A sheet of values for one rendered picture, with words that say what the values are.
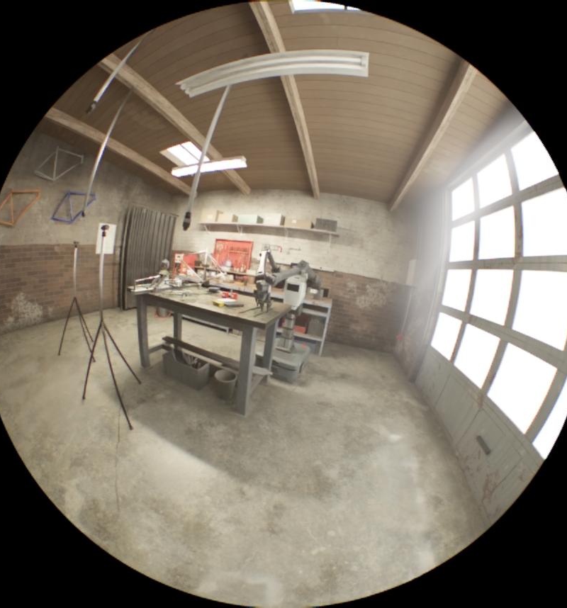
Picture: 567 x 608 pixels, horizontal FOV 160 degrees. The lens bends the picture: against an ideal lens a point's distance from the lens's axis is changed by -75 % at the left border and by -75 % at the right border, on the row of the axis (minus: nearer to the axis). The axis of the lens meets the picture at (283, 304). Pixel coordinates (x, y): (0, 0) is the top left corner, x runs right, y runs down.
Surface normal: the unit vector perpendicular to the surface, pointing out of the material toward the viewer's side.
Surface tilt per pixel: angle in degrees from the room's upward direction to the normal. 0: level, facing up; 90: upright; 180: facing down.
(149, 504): 0
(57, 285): 90
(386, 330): 90
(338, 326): 90
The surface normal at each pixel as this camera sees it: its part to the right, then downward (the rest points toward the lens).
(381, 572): 0.15, -0.97
